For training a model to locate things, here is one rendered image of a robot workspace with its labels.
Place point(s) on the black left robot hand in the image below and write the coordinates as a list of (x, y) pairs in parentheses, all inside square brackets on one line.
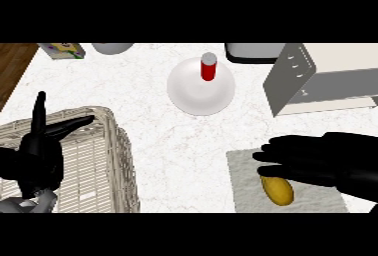
[(38, 156)]

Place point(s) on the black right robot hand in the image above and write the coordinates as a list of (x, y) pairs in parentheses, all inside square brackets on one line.
[(325, 160)]

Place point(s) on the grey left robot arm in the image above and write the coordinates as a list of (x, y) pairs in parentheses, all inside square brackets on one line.
[(29, 204)]

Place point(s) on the grey textured placemat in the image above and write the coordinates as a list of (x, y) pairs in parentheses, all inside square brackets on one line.
[(289, 196)]

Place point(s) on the grey and cream cabinet appliance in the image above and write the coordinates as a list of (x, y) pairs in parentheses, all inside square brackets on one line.
[(319, 78)]

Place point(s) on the brown wooden board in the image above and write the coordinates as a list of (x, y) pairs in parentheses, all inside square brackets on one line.
[(13, 70)]

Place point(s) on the small printed box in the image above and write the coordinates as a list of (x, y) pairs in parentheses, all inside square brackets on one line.
[(62, 50)]

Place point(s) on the white round plate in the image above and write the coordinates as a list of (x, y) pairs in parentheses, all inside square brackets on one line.
[(201, 88)]

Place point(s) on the dark-rimmed grey appliance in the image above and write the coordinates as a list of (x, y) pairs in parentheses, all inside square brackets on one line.
[(252, 52)]

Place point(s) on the grey round bowl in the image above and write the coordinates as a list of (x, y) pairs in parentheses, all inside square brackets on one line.
[(112, 47)]

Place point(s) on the red bottle with grey cap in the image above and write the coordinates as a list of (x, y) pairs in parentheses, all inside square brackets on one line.
[(208, 68)]

